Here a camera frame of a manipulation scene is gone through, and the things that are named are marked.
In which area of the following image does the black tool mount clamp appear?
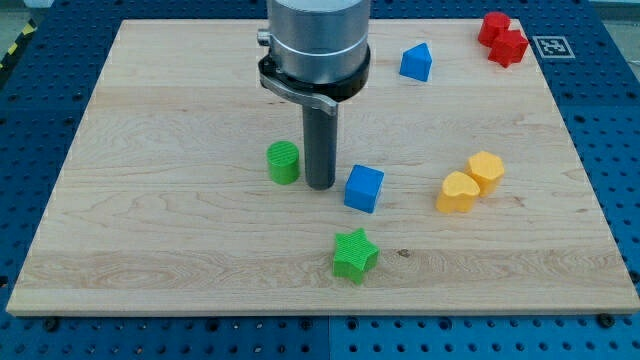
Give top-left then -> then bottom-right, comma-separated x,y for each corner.
258,46 -> 371,116

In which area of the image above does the wooden board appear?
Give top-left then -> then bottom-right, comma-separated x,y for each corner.
7,17 -> 639,317

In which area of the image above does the white fiducial marker tag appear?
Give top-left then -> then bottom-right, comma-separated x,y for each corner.
532,35 -> 575,59

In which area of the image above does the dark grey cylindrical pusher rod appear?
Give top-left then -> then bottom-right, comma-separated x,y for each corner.
302,106 -> 337,190

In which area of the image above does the blue triangular prism block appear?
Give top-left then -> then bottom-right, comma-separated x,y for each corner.
399,43 -> 432,82

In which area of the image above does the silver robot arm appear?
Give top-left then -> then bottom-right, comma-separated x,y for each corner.
257,0 -> 371,190

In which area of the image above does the yellow heart block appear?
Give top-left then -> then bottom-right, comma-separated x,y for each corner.
435,171 -> 480,213

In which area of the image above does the yellow hexagon block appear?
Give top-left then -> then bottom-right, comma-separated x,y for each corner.
465,151 -> 505,197

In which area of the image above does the red star block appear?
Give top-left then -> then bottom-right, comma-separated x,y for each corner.
488,30 -> 529,68

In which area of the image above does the red cylinder block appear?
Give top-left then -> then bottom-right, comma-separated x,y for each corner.
478,11 -> 511,47

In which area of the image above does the blue cube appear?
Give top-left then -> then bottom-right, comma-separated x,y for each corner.
343,164 -> 384,214

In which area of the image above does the green star block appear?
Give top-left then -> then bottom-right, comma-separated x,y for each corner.
332,228 -> 380,285

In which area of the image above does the green cylinder block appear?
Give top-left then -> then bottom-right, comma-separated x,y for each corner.
266,141 -> 300,185

